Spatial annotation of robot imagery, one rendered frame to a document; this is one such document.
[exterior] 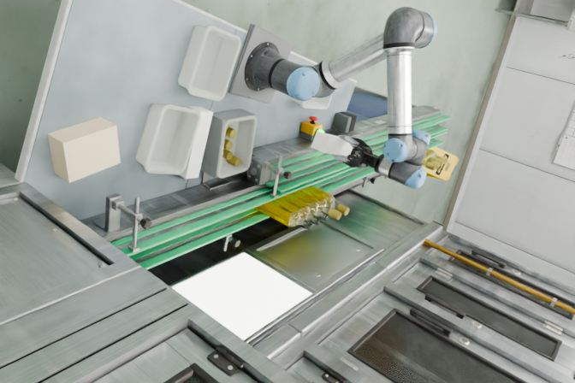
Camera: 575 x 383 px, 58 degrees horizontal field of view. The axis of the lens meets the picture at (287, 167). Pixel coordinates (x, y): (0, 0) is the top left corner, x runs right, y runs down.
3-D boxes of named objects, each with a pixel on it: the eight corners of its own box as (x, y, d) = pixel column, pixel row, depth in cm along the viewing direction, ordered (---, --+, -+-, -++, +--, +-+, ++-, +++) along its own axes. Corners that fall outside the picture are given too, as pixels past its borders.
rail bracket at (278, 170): (257, 190, 199) (282, 203, 193) (263, 150, 193) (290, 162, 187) (262, 188, 202) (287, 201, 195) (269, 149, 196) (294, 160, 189)
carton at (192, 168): (174, 172, 179) (185, 179, 176) (187, 106, 173) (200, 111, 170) (186, 171, 184) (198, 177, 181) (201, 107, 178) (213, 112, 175)
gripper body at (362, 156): (351, 141, 183) (381, 153, 177) (361, 144, 190) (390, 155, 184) (344, 162, 184) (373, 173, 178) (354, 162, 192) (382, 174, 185)
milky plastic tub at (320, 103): (295, 61, 214) (311, 67, 209) (323, 67, 232) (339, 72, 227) (284, 102, 218) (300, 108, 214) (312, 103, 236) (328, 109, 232)
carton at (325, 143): (317, 131, 186) (329, 136, 183) (346, 138, 206) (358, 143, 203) (311, 147, 187) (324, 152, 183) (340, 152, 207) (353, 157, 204)
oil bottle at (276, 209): (251, 207, 201) (293, 230, 190) (252, 194, 199) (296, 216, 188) (260, 203, 205) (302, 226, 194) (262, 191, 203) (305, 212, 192)
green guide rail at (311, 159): (268, 167, 200) (284, 175, 196) (269, 165, 199) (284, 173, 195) (440, 114, 334) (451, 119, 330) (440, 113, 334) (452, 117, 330)
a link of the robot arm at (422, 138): (423, 136, 164) (412, 167, 167) (435, 134, 173) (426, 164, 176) (401, 128, 168) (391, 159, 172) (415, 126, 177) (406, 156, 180)
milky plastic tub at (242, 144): (200, 171, 189) (217, 179, 185) (207, 113, 181) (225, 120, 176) (233, 162, 203) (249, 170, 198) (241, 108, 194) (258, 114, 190)
